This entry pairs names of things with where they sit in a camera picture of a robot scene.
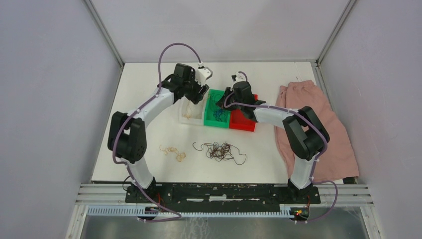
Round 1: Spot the cable pile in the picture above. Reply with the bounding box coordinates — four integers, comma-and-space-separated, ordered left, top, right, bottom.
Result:
192, 141, 247, 166

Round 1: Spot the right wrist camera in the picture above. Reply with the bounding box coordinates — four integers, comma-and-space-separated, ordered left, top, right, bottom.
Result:
231, 71, 248, 85

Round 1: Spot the clear plastic bin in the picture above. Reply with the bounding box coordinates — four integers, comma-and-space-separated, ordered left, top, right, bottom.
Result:
179, 93, 208, 125

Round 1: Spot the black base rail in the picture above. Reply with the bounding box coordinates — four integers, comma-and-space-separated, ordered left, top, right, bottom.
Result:
125, 183, 321, 213

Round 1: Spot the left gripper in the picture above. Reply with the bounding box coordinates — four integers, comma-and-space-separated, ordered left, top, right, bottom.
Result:
183, 72, 210, 105

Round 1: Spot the pink cloth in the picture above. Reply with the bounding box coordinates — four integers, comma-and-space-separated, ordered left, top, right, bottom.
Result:
276, 80, 360, 182

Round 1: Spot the green plastic bin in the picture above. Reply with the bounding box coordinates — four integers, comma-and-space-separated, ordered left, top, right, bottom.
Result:
204, 89, 230, 128

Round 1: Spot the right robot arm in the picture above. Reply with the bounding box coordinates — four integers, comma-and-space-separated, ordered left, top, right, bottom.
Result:
217, 81, 329, 203

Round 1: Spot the red plastic bin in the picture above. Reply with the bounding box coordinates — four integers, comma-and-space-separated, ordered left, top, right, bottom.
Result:
229, 109, 256, 132

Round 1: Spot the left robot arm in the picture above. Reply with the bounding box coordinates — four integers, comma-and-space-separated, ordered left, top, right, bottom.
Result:
107, 63, 213, 203

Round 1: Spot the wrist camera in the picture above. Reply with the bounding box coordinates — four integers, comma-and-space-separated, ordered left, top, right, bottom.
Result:
231, 71, 248, 85
195, 66, 213, 86

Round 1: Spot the white cable duct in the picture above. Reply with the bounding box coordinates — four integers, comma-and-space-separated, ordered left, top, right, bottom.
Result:
87, 205, 294, 219

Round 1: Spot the dark thin cable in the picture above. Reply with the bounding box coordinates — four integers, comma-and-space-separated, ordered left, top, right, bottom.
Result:
209, 92, 231, 122

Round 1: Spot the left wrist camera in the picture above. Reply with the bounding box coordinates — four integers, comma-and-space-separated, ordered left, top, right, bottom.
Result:
195, 66, 213, 86

